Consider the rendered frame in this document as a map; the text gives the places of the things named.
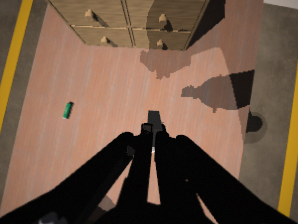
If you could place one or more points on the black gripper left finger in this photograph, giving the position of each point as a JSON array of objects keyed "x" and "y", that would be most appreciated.
[{"x": 75, "y": 198}]

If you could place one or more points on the small wooden chest of drawers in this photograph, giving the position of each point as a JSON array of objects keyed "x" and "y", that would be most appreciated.
[{"x": 129, "y": 24}]

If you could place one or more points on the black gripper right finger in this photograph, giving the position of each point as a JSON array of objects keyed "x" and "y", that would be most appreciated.
[{"x": 227, "y": 199}]

